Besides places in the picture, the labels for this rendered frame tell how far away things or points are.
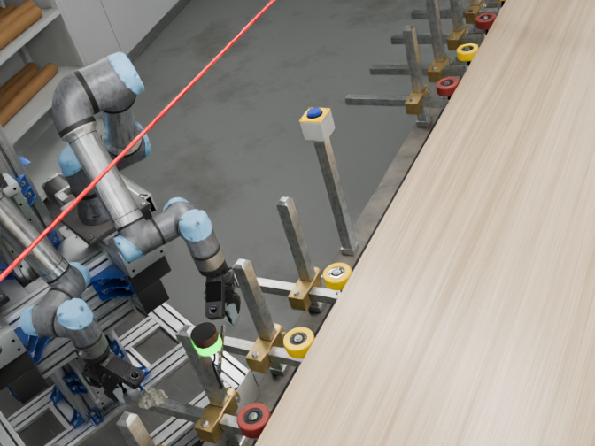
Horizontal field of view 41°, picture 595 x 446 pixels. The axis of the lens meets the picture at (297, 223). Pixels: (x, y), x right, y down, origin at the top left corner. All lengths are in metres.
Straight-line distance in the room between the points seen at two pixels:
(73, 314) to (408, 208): 1.00
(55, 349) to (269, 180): 2.01
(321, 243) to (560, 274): 1.84
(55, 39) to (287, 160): 1.62
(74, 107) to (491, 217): 1.15
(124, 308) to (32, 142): 2.77
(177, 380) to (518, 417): 1.60
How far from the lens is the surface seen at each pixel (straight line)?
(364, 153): 4.27
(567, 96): 2.76
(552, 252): 2.15
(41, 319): 2.04
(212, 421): 1.99
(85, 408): 3.03
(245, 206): 4.13
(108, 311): 2.61
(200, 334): 1.81
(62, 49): 5.07
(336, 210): 2.44
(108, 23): 5.99
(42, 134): 5.32
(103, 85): 2.02
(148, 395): 2.12
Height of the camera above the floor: 2.34
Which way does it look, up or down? 37 degrees down
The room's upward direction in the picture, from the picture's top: 17 degrees counter-clockwise
